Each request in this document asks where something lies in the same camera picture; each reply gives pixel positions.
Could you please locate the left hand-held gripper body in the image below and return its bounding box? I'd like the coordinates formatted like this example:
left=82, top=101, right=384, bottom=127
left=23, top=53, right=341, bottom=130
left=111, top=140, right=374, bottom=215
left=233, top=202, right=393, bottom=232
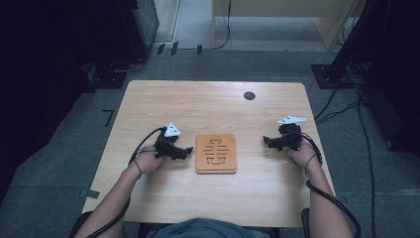
left=154, top=122, right=186, bottom=162

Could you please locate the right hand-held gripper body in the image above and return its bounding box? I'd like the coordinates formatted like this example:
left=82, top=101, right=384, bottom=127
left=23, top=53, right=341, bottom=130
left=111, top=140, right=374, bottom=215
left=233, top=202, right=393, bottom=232
left=277, top=115, right=307, bottom=152

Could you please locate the person's right hand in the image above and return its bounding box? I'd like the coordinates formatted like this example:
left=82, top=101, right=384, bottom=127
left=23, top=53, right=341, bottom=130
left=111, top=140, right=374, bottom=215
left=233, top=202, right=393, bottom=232
left=284, top=140, right=320, bottom=170

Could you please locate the person's left hand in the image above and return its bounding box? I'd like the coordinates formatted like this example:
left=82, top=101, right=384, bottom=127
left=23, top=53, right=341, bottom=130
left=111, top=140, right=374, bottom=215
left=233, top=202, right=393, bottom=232
left=133, top=146, right=168, bottom=176

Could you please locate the dark right wrist band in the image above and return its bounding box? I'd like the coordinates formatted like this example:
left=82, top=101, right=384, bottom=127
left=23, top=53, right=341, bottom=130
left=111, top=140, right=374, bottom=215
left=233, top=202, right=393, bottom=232
left=303, top=153, right=318, bottom=171

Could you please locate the black angled floor tape mark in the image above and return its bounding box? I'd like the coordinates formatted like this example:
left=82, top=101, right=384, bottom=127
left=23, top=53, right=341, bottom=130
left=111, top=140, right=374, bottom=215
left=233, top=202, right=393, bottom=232
left=101, top=108, right=115, bottom=129

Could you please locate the black chair armrest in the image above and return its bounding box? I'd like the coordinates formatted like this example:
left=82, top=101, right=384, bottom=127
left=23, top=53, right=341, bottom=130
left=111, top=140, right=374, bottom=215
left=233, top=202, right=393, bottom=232
left=300, top=207, right=313, bottom=230
left=67, top=211, right=95, bottom=238

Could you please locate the person's blue-grey shirt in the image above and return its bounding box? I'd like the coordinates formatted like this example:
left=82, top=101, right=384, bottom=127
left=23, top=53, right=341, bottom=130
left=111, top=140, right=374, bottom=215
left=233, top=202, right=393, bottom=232
left=150, top=217, right=272, bottom=238

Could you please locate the grey floor tape patch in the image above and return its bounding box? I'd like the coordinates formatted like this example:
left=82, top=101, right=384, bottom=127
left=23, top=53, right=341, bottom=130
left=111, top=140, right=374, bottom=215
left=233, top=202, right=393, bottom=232
left=78, top=188, right=101, bottom=200

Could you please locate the light wooden desk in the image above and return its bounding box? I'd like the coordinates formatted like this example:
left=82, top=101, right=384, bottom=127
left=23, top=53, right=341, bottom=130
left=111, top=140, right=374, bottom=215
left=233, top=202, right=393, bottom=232
left=211, top=0, right=368, bottom=52

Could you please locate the dark glass cabinet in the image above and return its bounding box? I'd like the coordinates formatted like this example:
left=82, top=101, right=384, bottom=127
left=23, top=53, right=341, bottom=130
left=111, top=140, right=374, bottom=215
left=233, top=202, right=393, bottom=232
left=135, top=0, right=160, bottom=62

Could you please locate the white panel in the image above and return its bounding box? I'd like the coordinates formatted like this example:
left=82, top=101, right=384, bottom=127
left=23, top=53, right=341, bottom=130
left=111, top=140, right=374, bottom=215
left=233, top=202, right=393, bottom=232
left=153, top=0, right=182, bottom=45

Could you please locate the dark curtain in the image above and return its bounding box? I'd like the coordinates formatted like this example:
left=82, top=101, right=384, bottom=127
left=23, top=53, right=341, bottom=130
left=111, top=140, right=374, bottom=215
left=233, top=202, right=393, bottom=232
left=326, top=0, right=420, bottom=157
left=0, top=0, right=143, bottom=206

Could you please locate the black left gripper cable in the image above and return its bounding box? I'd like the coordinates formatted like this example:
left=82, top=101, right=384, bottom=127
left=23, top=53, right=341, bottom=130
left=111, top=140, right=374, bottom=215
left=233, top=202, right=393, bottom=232
left=86, top=126, right=166, bottom=238

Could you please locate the black floor cable pair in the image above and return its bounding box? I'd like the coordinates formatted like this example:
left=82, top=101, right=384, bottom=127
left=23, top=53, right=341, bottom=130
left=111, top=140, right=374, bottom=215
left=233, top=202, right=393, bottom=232
left=313, top=86, right=362, bottom=126

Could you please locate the black stand base plate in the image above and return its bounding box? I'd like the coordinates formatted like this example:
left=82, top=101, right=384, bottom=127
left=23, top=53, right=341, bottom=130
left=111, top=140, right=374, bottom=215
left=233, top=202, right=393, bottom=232
left=86, top=62, right=129, bottom=90
left=310, top=62, right=357, bottom=90

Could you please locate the grey floor cable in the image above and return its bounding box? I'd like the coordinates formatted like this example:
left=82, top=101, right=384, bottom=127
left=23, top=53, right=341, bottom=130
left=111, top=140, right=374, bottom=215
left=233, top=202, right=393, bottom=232
left=111, top=57, right=147, bottom=74

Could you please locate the long black floor cable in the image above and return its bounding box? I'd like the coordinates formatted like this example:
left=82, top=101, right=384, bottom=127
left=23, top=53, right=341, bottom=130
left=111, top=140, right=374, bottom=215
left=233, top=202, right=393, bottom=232
left=357, top=83, right=378, bottom=238

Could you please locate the black hanging desk cable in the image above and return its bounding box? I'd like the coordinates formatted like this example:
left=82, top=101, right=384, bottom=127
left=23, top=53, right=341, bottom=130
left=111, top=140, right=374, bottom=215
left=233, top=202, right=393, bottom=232
left=213, top=0, right=233, bottom=51

